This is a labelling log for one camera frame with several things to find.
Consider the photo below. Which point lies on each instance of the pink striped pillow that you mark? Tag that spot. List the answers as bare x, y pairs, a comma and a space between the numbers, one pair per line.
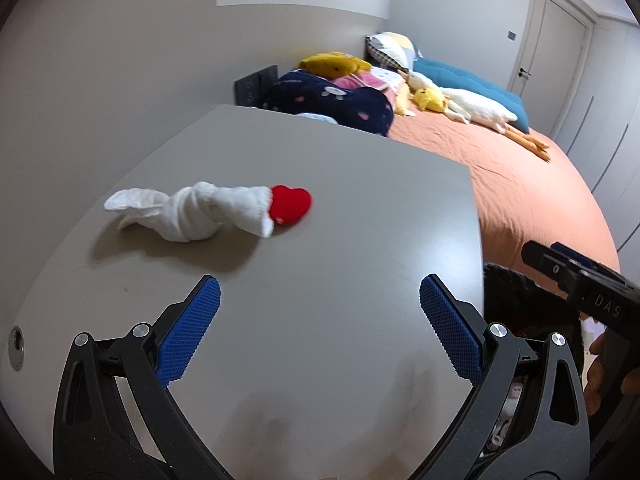
367, 80

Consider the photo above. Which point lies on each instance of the black wall panel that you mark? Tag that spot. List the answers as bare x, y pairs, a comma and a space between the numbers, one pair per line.
252, 87

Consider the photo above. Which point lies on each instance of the white sock with red heart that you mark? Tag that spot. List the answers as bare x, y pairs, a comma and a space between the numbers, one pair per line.
195, 210

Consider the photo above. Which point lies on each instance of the white goose plush toy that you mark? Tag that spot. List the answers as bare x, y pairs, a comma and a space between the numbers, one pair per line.
475, 105

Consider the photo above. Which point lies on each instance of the yellow duck plush toy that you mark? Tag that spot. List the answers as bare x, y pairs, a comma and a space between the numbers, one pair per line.
430, 100

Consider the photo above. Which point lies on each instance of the white wardrobe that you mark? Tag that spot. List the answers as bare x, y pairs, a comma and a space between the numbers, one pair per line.
605, 125

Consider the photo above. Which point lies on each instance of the mustard yellow plush toy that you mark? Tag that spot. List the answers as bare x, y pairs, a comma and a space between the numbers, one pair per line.
332, 64

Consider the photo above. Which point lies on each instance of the red heart plush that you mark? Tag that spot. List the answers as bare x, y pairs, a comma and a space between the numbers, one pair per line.
292, 204

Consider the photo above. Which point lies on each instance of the white door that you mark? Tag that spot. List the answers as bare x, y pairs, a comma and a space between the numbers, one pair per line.
550, 45

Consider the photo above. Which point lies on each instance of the checkered white pillow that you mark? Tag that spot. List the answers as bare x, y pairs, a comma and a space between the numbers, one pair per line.
392, 50

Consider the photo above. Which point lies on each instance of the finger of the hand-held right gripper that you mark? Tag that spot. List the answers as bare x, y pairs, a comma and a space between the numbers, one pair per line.
580, 260
547, 265

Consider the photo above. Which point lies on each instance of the blue pillow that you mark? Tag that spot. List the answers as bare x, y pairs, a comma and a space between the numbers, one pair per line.
475, 82

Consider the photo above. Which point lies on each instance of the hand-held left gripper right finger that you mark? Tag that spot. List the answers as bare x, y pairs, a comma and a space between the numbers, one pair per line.
452, 330

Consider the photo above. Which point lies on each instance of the navy patterned pillow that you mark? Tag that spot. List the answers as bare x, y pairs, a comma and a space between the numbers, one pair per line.
330, 105

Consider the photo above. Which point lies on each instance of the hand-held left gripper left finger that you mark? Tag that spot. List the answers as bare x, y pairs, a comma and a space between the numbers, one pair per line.
192, 330

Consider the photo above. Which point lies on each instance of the person's right hand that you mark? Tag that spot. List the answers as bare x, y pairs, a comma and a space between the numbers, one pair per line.
594, 385

